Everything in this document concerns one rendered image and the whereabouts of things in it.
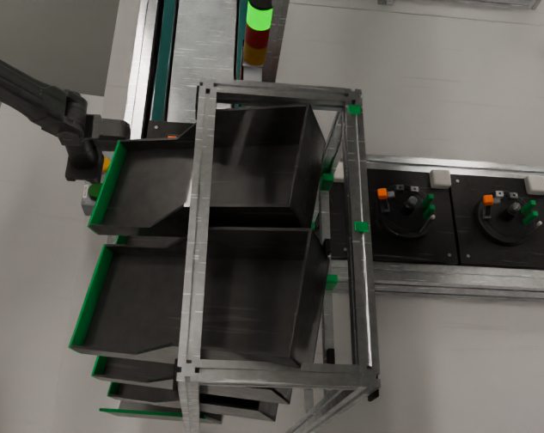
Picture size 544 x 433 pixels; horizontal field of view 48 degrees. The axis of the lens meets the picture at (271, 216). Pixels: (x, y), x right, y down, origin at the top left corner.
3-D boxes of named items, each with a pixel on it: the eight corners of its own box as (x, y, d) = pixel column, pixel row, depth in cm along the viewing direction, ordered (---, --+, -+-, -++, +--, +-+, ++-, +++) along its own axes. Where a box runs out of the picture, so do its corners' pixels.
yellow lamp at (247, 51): (242, 64, 122) (244, 48, 118) (243, 45, 124) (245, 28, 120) (267, 67, 123) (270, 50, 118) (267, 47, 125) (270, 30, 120)
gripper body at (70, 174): (105, 142, 130) (100, 122, 123) (98, 184, 125) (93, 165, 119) (73, 140, 129) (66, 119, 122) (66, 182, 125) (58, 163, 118)
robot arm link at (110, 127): (60, 89, 111) (55, 131, 108) (124, 92, 112) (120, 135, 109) (73, 119, 122) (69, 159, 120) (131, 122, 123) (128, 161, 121)
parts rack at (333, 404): (184, 459, 126) (163, 391, 55) (195, 291, 142) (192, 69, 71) (284, 461, 128) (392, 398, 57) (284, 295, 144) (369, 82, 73)
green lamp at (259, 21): (246, 29, 113) (247, 10, 109) (247, 9, 115) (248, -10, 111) (272, 32, 114) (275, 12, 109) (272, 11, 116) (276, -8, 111)
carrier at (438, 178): (354, 261, 140) (368, 240, 129) (350, 171, 151) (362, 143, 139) (455, 266, 142) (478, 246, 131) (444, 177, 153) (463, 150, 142)
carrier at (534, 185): (457, 266, 142) (479, 246, 131) (445, 177, 153) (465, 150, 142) (555, 271, 145) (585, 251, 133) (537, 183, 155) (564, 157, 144)
